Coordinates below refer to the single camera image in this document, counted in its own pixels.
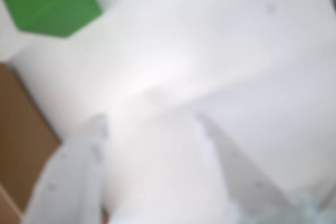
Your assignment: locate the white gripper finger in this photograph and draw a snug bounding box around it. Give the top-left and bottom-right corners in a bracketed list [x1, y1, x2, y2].
[22, 113, 110, 224]
[195, 113, 300, 224]

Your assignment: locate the green cube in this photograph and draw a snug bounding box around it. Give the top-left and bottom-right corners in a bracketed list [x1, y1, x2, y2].
[0, 0, 102, 39]

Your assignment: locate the brown cardboard box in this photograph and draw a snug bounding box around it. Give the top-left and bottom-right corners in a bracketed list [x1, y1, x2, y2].
[0, 62, 62, 224]

